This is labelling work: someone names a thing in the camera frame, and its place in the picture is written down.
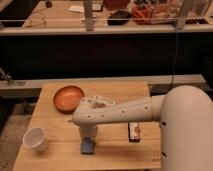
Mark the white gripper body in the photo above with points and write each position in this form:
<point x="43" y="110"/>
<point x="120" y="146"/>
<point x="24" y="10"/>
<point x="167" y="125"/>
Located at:
<point x="88" y="132"/>

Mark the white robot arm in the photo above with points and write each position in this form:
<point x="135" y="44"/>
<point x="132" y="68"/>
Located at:
<point x="185" y="115"/>

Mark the orange plate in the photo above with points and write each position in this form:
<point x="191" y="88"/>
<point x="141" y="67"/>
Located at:
<point x="67" y="98"/>

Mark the black white eraser block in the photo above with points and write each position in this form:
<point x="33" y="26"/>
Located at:
<point x="134" y="132"/>

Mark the white cup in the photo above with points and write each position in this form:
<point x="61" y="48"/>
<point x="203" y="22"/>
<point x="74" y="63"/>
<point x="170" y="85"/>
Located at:
<point x="35" y="139"/>

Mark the black object on back table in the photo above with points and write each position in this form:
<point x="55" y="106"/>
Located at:
<point x="119" y="17"/>

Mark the white paper sheet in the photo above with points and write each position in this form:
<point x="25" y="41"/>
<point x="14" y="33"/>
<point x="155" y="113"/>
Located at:
<point x="76" y="8"/>

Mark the orange tool on back table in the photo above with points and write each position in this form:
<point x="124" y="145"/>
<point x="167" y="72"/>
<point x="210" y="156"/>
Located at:
<point x="142" y="14"/>

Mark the metal post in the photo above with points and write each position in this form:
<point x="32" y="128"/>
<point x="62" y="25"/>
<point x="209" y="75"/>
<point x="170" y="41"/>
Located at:
<point x="88" y="15"/>

